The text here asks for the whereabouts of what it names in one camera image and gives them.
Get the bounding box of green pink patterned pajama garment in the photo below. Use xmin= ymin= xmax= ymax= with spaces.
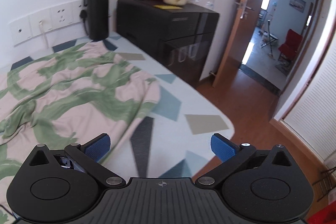
xmin=0 ymin=42 xmax=162 ymax=214

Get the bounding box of framed wall picture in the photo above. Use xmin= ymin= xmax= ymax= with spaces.
xmin=289 ymin=0 xmax=307 ymax=9

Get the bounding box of white charging cable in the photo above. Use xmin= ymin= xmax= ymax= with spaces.
xmin=38 ymin=20 xmax=49 ymax=49

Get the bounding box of white wall socket panel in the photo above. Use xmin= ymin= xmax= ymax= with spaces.
xmin=8 ymin=0 xmax=89 ymax=48

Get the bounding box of red chair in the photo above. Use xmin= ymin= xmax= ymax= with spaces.
xmin=278 ymin=29 xmax=303 ymax=63

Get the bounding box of black wall plug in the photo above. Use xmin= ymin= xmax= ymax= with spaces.
xmin=79 ymin=9 xmax=89 ymax=36

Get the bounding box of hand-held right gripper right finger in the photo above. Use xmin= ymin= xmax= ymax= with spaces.
xmin=195 ymin=134 xmax=294 ymax=190

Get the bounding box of black insulated bottle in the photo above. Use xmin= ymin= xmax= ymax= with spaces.
xmin=83 ymin=0 xmax=110 ymax=41

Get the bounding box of black cabinet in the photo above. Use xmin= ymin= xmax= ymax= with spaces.
xmin=116 ymin=0 xmax=220 ymax=88

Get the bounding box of wooden door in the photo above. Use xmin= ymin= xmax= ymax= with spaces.
xmin=212 ymin=0 xmax=274 ymax=88

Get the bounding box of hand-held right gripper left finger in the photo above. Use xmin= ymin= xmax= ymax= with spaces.
xmin=26 ymin=133 xmax=127 ymax=189

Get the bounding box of geometric patterned table mat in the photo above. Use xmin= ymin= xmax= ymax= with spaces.
xmin=0 ymin=31 xmax=236 ymax=180

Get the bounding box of white louvered wardrobe door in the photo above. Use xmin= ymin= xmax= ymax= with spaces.
xmin=280 ymin=64 xmax=336 ymax=165

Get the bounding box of silver door handle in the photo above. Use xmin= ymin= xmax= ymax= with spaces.
xmin=234 ymin=0 xmax=253 ymax=20

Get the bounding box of clear plastic bag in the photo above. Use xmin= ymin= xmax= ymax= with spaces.
xmin=188 ymin=0 xmax=216 ymax=10

